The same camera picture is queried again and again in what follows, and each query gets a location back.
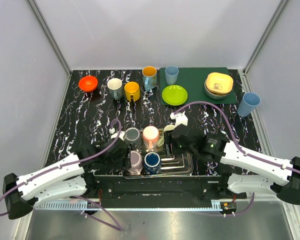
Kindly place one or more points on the pink orange mug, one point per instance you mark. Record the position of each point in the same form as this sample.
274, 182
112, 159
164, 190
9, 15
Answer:
150, 137

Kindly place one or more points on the navy blue mug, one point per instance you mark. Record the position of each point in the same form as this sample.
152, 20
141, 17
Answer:
152, 163

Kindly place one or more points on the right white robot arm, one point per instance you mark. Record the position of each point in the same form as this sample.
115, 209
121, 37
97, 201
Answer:
270, 175

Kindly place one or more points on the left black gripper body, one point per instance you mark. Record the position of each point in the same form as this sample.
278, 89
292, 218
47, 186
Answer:
125, 155

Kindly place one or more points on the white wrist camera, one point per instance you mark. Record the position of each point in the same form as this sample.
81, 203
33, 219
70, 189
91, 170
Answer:
114, 133
180, 118

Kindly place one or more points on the left aluminium frame post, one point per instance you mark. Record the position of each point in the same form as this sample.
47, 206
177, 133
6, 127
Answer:
48, 34

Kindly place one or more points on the silver metal tray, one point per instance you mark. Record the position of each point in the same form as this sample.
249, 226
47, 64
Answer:
173, 165

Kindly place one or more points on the light blue cup right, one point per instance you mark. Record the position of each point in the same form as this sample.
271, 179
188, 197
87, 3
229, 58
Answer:
249, 102

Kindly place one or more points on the dark green mat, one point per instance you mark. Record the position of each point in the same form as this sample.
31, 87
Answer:
193, 78

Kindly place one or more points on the lime green plate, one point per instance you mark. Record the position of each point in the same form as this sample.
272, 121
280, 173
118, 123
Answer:
174, 95

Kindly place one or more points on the light green mug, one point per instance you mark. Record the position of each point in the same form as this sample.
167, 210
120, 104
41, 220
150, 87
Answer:
161, 140

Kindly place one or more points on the aluminium frame post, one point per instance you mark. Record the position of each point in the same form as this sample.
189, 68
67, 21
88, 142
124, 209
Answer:
48, 34
268, 30

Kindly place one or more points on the blue grey mug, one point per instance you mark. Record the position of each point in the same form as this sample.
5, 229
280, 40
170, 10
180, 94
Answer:
115, 87

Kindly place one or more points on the yellow square bowl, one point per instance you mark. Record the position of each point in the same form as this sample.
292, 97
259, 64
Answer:
219, 83

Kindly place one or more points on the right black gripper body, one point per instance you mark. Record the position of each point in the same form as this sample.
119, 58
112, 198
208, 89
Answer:
177, 148

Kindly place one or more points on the mauve pink mug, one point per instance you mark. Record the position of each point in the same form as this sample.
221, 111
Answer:
136, 163

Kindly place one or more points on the right aluminium frame post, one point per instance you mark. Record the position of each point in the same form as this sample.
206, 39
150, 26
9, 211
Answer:
268, 30

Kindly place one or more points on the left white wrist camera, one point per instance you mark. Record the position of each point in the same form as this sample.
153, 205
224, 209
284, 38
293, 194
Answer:
114, 133

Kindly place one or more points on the dark grey mug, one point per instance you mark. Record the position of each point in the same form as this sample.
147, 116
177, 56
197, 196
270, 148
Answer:
133, 137

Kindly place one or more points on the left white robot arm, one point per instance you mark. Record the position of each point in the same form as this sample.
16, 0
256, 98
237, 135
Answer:
69, 177

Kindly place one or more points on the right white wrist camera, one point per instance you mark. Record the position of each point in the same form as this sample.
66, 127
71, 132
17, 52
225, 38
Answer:
180, 118

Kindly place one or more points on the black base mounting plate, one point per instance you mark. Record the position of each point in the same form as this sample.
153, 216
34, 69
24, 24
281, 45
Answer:
204, 187

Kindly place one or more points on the light blue cup on mat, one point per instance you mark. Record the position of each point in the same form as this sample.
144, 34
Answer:
171, 75

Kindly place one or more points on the yellow ribbed mug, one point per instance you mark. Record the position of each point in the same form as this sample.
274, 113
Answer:
132, 91

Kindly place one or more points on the front aluminium rail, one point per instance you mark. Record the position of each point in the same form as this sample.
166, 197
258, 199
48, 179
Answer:
146, 202

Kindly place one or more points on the orange red bowl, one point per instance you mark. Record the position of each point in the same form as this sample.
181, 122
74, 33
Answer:
88, 83

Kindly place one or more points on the light blue patterned mug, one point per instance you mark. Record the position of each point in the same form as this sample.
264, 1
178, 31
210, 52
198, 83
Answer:
149, 77

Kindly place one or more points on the grey bowl under yellow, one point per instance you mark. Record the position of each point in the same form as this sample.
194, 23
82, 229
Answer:
214, 96

